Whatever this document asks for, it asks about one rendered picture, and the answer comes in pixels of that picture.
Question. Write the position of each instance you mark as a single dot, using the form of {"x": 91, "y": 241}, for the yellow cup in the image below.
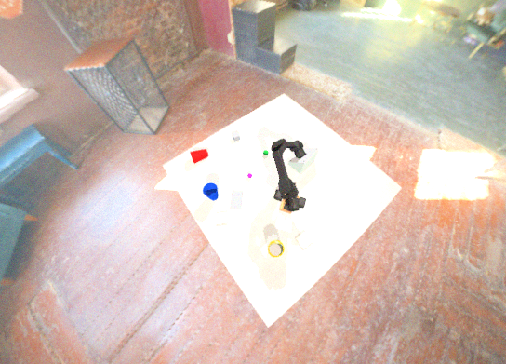
{"x": 276, "y": 248}

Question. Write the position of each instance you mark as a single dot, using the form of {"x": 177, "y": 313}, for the blue cup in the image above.
{"x": 211, "y": 191}

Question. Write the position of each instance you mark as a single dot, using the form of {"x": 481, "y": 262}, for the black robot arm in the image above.
{"x": 286, "y": 186}

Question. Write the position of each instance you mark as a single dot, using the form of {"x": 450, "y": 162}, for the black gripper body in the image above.
{"x": 277, "y": 196}

